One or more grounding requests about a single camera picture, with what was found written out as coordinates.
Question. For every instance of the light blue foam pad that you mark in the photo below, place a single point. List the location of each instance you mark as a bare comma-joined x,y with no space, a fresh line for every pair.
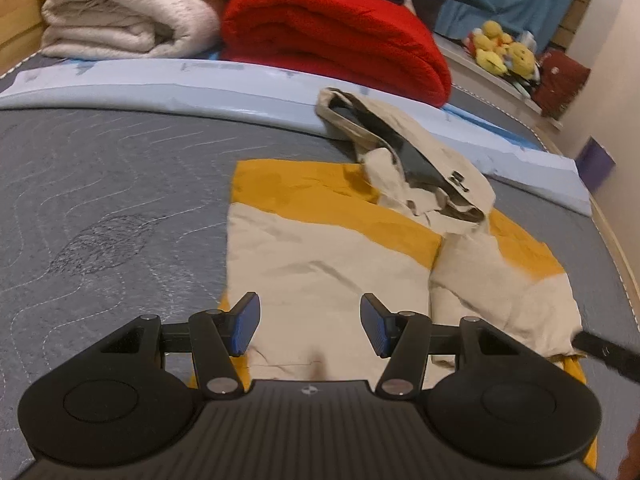
150,85

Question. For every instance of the purple box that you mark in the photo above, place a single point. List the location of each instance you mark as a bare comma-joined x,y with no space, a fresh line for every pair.
597,162

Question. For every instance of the cream folded blanket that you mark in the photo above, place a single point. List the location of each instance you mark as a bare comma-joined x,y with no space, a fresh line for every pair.
125,5

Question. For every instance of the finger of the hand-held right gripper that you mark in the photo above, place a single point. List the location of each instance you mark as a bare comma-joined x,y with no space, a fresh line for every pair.
607,352

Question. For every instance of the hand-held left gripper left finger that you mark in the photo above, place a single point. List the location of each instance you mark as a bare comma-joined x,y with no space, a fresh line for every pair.
245,325

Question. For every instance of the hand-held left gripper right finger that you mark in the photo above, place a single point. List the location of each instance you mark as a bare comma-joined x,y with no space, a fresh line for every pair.
376,325

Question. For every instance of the yellow and beige hoodie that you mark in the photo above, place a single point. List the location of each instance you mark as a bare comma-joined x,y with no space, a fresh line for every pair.
310,260

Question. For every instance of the yellow plush toy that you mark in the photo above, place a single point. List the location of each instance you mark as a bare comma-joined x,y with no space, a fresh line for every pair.
522,57
490,40

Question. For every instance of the red folded blanket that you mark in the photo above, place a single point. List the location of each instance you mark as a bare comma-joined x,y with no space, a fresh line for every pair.
330,35

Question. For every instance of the white window ledge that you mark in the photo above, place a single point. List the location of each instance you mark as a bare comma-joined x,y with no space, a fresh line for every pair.
480,80

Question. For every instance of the red patterned bag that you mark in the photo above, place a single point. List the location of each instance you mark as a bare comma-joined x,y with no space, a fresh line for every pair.
560,82

